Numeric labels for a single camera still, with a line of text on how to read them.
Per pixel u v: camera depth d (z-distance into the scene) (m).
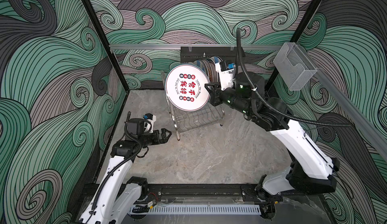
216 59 0.74
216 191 0.74
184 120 0.96
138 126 0.57
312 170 0.38
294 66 0.79
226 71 0.44
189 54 0.93
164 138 0.65
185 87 0.59
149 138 0.63
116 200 0.44
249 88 0.35
